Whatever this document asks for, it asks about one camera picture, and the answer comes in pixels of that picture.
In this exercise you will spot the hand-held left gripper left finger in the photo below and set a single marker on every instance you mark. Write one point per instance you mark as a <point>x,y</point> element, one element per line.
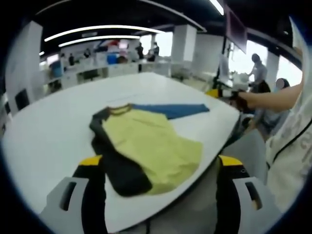
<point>73,207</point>

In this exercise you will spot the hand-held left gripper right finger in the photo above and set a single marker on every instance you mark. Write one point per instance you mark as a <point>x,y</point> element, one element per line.
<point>241,207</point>

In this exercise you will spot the yellow garment with dark sleeves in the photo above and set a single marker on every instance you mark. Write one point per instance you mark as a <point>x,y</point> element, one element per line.
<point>146,146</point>

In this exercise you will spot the hanging dark screen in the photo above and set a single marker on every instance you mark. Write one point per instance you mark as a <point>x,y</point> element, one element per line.
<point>235,26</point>

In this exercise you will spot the ceiling light strip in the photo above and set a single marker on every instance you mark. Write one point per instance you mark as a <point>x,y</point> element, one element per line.
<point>97,38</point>
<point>102,27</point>
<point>218,6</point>

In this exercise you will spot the row of white cabinets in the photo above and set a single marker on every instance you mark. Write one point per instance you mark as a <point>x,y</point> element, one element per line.
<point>109,70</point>

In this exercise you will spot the blue storage bin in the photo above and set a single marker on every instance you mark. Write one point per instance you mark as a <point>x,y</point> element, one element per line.
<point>112,59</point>

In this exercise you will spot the black chair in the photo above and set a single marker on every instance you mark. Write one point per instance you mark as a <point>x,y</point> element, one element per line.
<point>22,100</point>

